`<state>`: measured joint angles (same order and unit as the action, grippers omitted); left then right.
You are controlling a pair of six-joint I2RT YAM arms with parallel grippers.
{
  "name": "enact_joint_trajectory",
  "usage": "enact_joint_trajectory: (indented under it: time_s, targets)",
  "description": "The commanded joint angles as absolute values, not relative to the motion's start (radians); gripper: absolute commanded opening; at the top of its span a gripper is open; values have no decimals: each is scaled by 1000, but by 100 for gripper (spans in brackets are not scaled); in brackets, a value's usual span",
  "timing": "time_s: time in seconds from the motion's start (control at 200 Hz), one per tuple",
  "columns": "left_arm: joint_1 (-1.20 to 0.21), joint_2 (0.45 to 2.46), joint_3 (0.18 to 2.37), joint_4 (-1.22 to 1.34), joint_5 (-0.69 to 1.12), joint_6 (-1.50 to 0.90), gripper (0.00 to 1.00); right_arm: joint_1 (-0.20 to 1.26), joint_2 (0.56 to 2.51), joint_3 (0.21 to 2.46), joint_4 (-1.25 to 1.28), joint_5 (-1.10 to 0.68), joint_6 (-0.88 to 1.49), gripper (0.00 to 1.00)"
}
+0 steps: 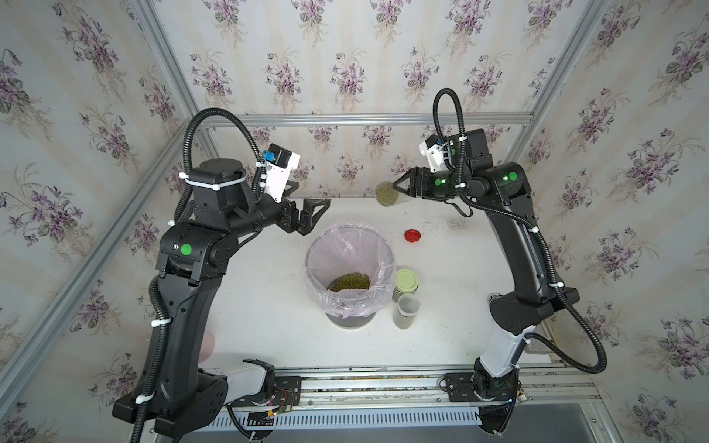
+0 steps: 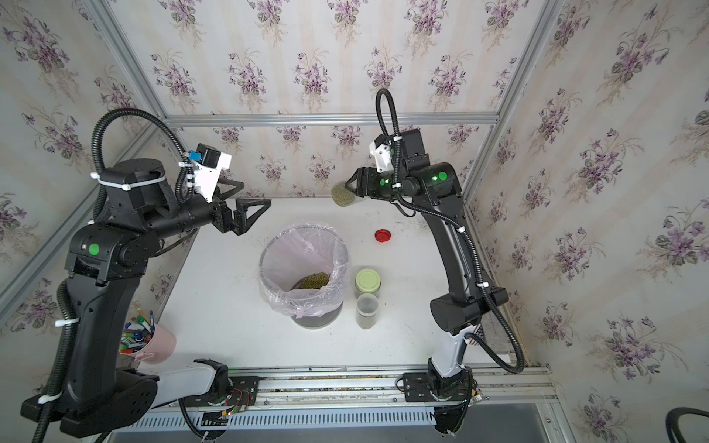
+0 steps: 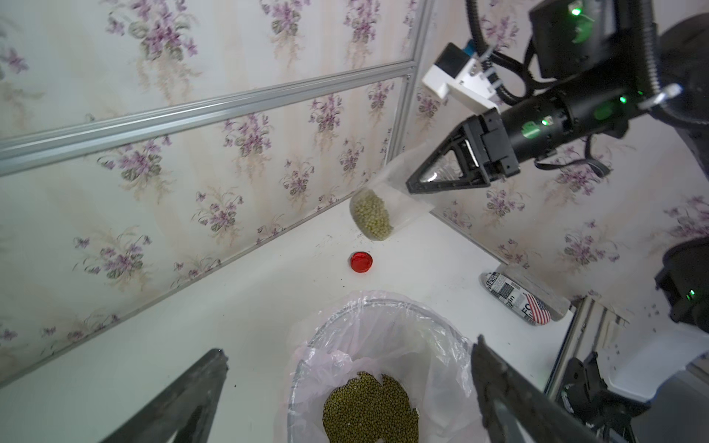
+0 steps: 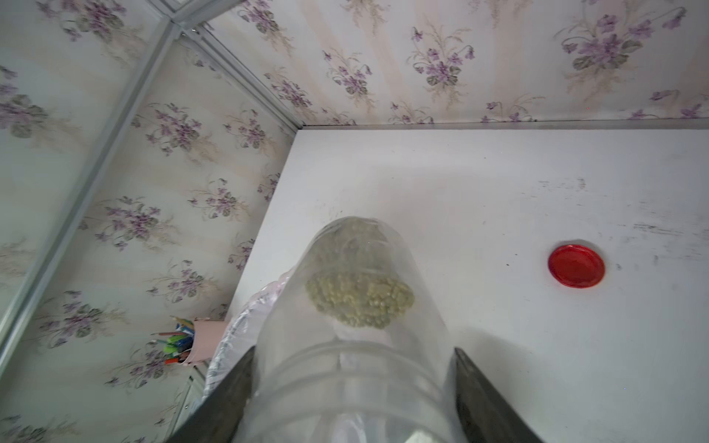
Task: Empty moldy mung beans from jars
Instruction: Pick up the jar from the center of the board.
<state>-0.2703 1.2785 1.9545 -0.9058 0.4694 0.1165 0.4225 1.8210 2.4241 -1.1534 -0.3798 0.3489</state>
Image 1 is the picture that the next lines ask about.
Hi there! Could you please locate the mesh bin with pink bag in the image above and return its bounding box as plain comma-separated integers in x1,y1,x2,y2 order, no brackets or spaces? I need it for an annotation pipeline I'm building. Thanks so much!
305,223,398,330

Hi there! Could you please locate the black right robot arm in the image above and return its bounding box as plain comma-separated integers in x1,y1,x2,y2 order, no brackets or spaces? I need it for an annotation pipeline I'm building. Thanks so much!
393,88,607,437

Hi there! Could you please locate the open clear jar with beans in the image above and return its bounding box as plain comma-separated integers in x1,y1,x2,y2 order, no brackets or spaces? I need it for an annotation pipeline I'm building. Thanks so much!
393,295,421,330

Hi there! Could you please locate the white vented cable duct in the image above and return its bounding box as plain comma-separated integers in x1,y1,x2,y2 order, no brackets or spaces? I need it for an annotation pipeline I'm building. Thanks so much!
201,406,483,432

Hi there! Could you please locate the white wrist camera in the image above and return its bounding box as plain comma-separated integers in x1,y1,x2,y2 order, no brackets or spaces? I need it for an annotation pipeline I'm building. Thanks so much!
418,135,453,173
258,143,301,203

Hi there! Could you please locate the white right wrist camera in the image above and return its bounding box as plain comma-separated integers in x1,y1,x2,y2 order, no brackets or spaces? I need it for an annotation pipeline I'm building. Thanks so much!
418,135,453,173

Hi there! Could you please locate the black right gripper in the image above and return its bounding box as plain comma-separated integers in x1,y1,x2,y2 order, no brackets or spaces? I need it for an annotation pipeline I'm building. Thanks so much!
395,167,473,199

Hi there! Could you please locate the clear plastic jar of beans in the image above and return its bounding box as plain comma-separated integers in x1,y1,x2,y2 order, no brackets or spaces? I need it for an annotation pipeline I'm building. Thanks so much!
375,181,411,208

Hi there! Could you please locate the pink cup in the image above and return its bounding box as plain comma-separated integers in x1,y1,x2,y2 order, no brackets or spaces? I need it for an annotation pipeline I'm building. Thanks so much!
199,332,216,364

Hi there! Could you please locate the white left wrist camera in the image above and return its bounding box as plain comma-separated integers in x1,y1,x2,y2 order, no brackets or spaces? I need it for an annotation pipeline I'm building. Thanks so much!
258,143,301,203

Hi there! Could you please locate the aluminium mounting rail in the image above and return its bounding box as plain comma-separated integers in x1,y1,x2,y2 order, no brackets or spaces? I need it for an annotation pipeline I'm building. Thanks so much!
275,363,602,411

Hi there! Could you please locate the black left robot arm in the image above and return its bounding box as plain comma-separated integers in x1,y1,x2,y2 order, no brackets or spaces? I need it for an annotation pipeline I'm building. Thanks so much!
112,107,330,442

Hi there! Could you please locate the red jar lid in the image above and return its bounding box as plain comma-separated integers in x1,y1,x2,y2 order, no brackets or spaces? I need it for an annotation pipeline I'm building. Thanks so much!
404,229,422,243

